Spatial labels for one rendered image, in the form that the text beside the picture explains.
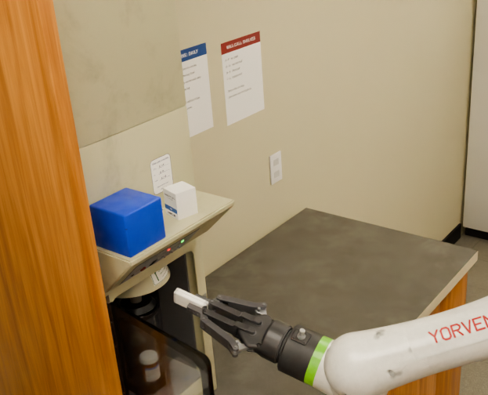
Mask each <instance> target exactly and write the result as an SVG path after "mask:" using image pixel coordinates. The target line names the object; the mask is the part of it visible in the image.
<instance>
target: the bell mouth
mask: <svg viewBox="0 0 488 395"><path fill-rule="evenodd" d="M169 278H170V269H169V268H168V266H167V265H166V266H164V267H163V268H161V269H159V270H158V271H157V272H155V273H154V274H151V275H150V276H149V277H147V278H145V279H144V280H142V281H140V282H139V283H138V284H136V285H134V286H133V287H131V288H130V289H128V290H127V291H125V292H123V293H121V294H120V295H119V296H117V297H116V298H133V297H138V296H141V295H146V294H149V293H151V292H154V291H156V290H158V289H159V288H160V287H162V286H163V285H164V284H165V283H166V282H167V281H168V279H169Z"/></svg>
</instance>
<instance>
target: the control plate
mask: <svg viewBox="0 0 488 395"><path fill-rule="evenodd" d="M199 229H200V228H199ZM199 229H198V230H199ZM198 230H195V231H194V232H193V233H192V234H189V235H188V236H186V237H184V238H183V239H181V240H180V241H177V242H176V243H175V244H173V245H171V246H169V247H168V248H166V249H165V250H163V251H162V252H159V253H158V254H156V255H155V256H153V257H151V258H150V259H148V260H147V261H145V262H143V263H141V264H139V265H138V266H137V267H136V268H135V269H134V270H133V271H132V272H131V273H130V274H129V275H128V276H127V277H126V278H125V279H124V280H123V281H122V282H121V283H120V284H122V283H124V282H126V281H127V280H128V279H130V278H132V277H134V276H135V275H137V274H138V273H140V272H141V271H140V270H141V269H142V268H144V267H146V268H148V267H149V266H150V264H151V263H152V262H153V261H154V260H156V259H158V258H159V259H158V260H157V262H158V261H159V260H161V259H163V258H164V257H162V256H163V255H165V256H167V255H169V254H171V252H170V251H171V250H173V252H174V251H175V250H177V249H179V248H177V247H179V246H180V248H181V247H182V246H184V244H185V243H187V242H188V240H189V239H191V237H192V236H193V235H195V233H196V232H197V231H198ZM182 240H184V241H183V242H181V241H182ZM180 242H181V243H180ZM169 248H170V250H168V249H169ZM167 250H168V251H167ZM133 274H134V275H133ZM132 275H133V276H132ZM131 276H132V277H131Z"/></svg>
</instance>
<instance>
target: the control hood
mask: <svg viewBox="0 0 488 395"><path fill-rule="evenodd" d="M196 196H197V210H198V213H197V214H194V215H191V216H188V217H186V218H184V219H181V220H177V219H175V218H173V217H172V216H170V215H168V214H167V213H166V211H165V207H164V208H163V210H162V212H163V217H164V229H165V235H166V237H165V238H164V239H162V240H160V241H159V242H157V243H156V244H154V245H151V246H150V247H149V248H147V249H145V250H143V251H142V252H140V253H138V254H137V255H134V256H133V257H132V258H129V257H127V256H124V255H121V254H118V253H116V252H112V251H110V250H107V249H105V248H101V247H99V246H96V248H97V252H98V257H99V265H100V270H101V275H102V279H103V288H104V292H105V293H108V292H109V291H111V290H113V289H114V288H116V287H117V286H119V284H120V283H121V282H122V281H123V280H124V279H125V278H126V277H127V276H128V275H129V274H130V273H131V272H132V271H133V270H134V269H135V268H136V267H137V266H138V265H139V264H141V263H143V262H145V261H147V260H148V259H150V258H151V257H153V256H155V255H156V254H158V253H159V252H162V251H163V250H165V249H166V248H168V247H169V246H171V245H173V244H175V243H176V242H177V241H180V240H181V239H183V238H184V237H186V236H188V235H189V234H192V233H193V232H194V231H195V230H198V229H199V228H200V229H199V230H198V231H197V232H196V233H195V235H193V236H192V237H191V239H189V240H188V242H187V243H189V242H190V241H192V240H193V239H195V238H197V237H199V236H200V235H202V234H203V233H205V232H206V231H208V230H209V229H210V228H211V227H212V226H213V225H214V224H215V223H216V222H217V221H218V220H219V219H220V218H221V217H222V216H223V215H224V214H225V213H226V212H227V211H228V210H229V209H230V208H231V207H232V206H234V200H232V199H229V198H225V197H220V196H217V195H214V194H208V193H205V192H201V191H199V190H196ZM187 243H185V245H186V244H187Z"/></svg>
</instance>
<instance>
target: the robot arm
mask: <svg viewBox="0 0 488 395"><path fill-rule="evenodd" d="M174 303H177V304H179V305H180V306H184V307H186V310H187V311H188V312H189V313H191V314H193V315H195V316H197V317H199V318H200V319H201V322H200V328H201V329H202V330H204V331H205V332H207V333H208V334H209V335H210V336H211V337H212V338H214V339H215V340H216V341H218V342H219V343H221V344H222V345H223V346H224V347H225V348H227V349H228V351H229V352H230V353H231V355H232V357H238V353H241V352H243V351H245V350H246V351H248V352H254V353H257V354H258V355H259V356H260V357H262V358H264V359H266V360H268V361H271V362H273V363H274V364H275V363H278V364H277V368H278V371H281V372H283V373H284V374H286V375H289V376H291V377H293V378H295V379H297V380H299V381H301V382H303V383H305V384H308V385H310V386H312V387H314V388H316V389H318V390H320V391H321V392H323V393H325V394H327V395H387V393H388V391H390V390H393V389H395V388H397V387H399V386H402V385H405V384H407V383H409V382H413V381H415V380H418V379H422V378H424V377H427V376H430V375H434V374H436V373H439V372H441V371H446V370H449V369H451V368H457V367H460V366H463V365H466V364H471V363H475V362H478V361H484V360H488V296H486V297H484V298H481V299H478V300H476V301H474V302H471V303H467V304H464V305H462V306H459V307H456V308H453V309H450V310H446V311H443V312H441V313H436V314H433V315H430V316H427V317H422V318H418V319H415V320H412V321H406V322H403V323H399V324H393V325H389V326H385V327H380V328H373V329H368V330H363V331H358V332H349V333H346V334H344V335H341V336H339V337H338V338H336V340H333V339H330V338H328V337H326V336H325V335H321V334H320V333H318V332H315V331H313V330H311V329H309V328H306V327H304V326H302V325H300V324H297V325H295V326H294V327H293V328H292V327H291V326H290V325H289V324H286V323H284V322H282V321H279V320H273V319H272V318H271V317H270V316H269V315H267V313H266V306H267V304H266V303H253V302H250V301H247V300H243V299H237V298H234V297H230V296H227V295H220V294H218V295H217V296H216V298H214V299H208V298H206V297H203V296H202V295H199V294H196V295H192V294H190V293H189V292H186V291H183V290H182V289H180V288H177V289H176V290H175V291H174ZM223 330H224V331H223ZM225 331H226V332H229V333H230V334H232V335H233V337H235V338H237V339H239V340H240V342H241V343H240V342H239V341H238V340H236V341H235V339H234V338H233V337H232V336H231V335H229V334H228V333H226V332H225Z"/></svg>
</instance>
